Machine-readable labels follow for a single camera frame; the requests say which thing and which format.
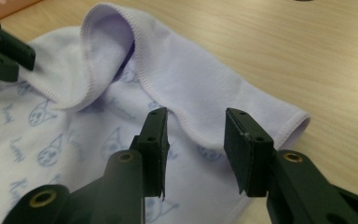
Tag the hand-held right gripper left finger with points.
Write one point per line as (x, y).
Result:
(154, 155)

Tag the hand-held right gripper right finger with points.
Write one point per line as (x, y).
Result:
(250, 155)

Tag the lavender printed cloth garment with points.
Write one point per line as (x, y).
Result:
(199, 84)

